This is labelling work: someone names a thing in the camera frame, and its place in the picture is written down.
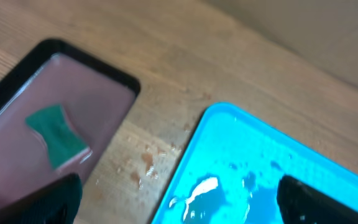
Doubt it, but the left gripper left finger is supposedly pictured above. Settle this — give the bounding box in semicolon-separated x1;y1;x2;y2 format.
0;173;83;224

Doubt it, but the teal plastic serving tray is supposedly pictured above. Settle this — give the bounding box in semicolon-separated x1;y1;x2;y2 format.
152;103;358;223

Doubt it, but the brown cardboard backdrop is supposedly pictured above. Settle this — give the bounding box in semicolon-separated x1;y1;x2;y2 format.
205;0;358;90

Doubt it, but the green and pink sponge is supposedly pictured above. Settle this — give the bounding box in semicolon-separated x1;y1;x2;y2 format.
25;104;93;171

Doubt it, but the black tray with maroon liquid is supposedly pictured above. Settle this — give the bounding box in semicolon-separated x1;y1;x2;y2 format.
0;39;140;208

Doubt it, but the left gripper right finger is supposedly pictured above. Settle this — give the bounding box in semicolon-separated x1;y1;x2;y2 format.
277;175;358;224

